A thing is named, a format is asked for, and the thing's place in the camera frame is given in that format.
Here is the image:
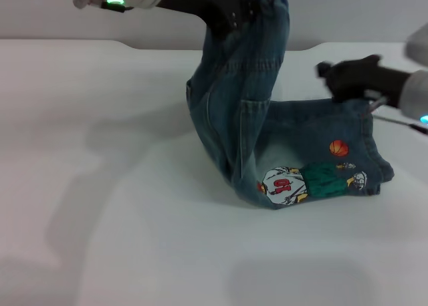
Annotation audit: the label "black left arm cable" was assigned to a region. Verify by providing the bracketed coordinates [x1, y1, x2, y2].
[100, 4, 134, 13]

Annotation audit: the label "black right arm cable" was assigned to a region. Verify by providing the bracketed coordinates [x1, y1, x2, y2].
[366, 96, 428, 135]

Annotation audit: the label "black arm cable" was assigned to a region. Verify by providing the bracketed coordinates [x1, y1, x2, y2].
[366, 96, 428, 135]
[100, 4, 134, 13]

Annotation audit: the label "blue denim shorts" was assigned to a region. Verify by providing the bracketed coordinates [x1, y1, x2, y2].
[185, 0, 396, 210]

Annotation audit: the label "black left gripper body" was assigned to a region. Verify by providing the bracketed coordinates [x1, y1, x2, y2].
[156, 0, 260, 41]

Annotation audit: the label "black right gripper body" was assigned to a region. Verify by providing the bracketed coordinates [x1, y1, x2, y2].
[324, 54, 413, 109]

